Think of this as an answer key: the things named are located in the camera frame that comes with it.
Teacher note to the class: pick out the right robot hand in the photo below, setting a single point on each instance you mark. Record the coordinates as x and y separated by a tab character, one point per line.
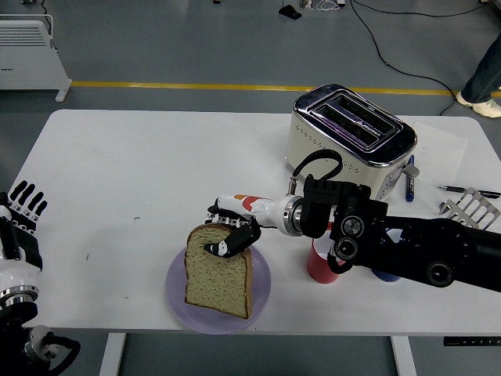
262	209

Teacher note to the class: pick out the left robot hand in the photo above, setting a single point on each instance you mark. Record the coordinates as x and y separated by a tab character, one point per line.
15	270

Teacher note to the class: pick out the purple plate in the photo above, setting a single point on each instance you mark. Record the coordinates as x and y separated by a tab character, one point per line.
260	290

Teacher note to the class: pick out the bread slice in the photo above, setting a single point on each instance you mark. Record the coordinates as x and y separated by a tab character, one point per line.
215	282

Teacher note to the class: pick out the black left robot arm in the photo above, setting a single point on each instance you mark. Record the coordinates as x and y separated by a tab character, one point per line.
15	321

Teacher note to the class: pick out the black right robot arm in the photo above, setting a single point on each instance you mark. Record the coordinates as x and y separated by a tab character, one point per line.
411	243

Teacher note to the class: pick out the red mug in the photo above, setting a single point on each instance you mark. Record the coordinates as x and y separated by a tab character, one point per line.
319	270

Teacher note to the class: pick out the cream and chrome toaster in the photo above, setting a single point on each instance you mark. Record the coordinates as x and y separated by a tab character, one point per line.
313	137

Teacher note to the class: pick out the white table leg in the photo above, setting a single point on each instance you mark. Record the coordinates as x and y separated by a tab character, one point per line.
403	358
111	356

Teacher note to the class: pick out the blue mug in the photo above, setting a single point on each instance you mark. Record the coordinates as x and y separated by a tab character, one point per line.
387	277

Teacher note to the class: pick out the blue marker pen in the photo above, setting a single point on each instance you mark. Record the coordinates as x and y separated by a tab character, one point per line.
409	188

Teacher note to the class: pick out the white paper sheet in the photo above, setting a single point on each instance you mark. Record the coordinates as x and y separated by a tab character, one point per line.
442	149

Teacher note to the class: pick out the black pen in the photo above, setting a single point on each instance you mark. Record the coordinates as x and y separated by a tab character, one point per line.
454	189

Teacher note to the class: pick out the black floor device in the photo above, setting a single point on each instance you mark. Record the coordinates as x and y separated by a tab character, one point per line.
290	12

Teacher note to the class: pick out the white panel heater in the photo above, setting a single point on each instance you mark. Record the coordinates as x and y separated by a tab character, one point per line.
31	66

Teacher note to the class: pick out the metal toast rack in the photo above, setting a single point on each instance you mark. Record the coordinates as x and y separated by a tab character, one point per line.
469	205

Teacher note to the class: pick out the black table control panel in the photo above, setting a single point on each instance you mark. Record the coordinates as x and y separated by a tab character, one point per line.
469	341

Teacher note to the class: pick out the person in jeans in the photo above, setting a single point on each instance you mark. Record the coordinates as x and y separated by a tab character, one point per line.
485	78

